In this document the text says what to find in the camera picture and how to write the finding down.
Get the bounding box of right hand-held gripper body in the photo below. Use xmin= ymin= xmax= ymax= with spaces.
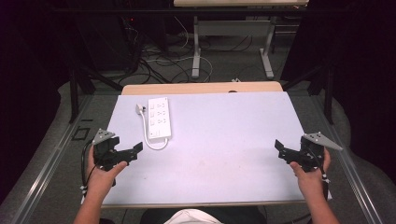
xmin=298 ymin=132 xmax=344 ymax=173

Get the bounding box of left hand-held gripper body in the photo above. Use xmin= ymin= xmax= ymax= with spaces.
xmin=92 ymin=128 xmax=121 ymax=173

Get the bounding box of person's left hand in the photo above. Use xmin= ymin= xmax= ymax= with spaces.
xmin=86 ymin=145 xmax=129 ymax=198

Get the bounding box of person's right hand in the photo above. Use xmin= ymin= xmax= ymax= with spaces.
xmin=289 ymin=148 xmax=332 ymax=198

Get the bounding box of white power strip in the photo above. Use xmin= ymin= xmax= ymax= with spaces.
xmin=147 ymin=96 xmax=173 ymax=141

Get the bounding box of black metal stand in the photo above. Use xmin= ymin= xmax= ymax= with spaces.
xmin=280 ymin=60 xmax=336 ymax=126
xmin=67 ymin=60 xmax=124 ymax=125

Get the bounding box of white table mat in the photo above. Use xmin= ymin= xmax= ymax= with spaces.
xmin=102 ymin=91 xmax=332 ymax=207

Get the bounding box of wooden table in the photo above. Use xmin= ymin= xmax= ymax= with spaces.
xmin=101 ymin=80 xmax=307 ymax=209

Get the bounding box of dark curtain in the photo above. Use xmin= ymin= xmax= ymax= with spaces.
xmin=279 ymin=0 xmax=396 ymax=183
xmin=0 ymin=0 xmax=78 ymax=204

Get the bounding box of person's white shirt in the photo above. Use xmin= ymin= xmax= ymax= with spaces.
xmin=163 ymin=208 xmax=224 ymax=224

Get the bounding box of dark computer tower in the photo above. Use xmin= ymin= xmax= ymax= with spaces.
xmin=76 ymin=13 xmax=140 ymax=73

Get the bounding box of white-legged desk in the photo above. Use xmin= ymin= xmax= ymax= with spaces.
xmin=173 ymin=0 xmax=310 ymax=80

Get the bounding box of white power cable with plug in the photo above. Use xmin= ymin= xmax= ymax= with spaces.
xmin=134 ymin=104 xmax=170 ymax=151

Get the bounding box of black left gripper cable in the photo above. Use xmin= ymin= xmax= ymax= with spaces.
xmin=79 ymin=139 xmax=95 ymax=196

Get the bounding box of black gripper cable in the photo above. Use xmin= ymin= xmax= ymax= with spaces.
xmin=79 ymin=139 xmax=95 ymax=196
xmin=306 ymin=146 xmax=332 ymax=202

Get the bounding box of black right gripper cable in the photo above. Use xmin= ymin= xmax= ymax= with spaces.
xmin=306 ymin=146 xmax=332 ymax=202

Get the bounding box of black square floor frame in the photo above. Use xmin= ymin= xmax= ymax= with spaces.
xmin=71 ymin=126 xmax=92 ymax=142

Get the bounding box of aluminium floor rail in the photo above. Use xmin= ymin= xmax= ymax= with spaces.
xmin=307 ymin=92 xmax=378 ymax=224
xmin=11 ymin=92 xmax=95 ymax=224

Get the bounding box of bundle of black floor cables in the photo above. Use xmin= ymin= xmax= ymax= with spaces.
xmin=118 ymin=18 xmax=194 ymax=86

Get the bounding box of white floor cable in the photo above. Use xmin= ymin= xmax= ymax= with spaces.
xmin=146 ymin=15 xmax=215 ymax=84

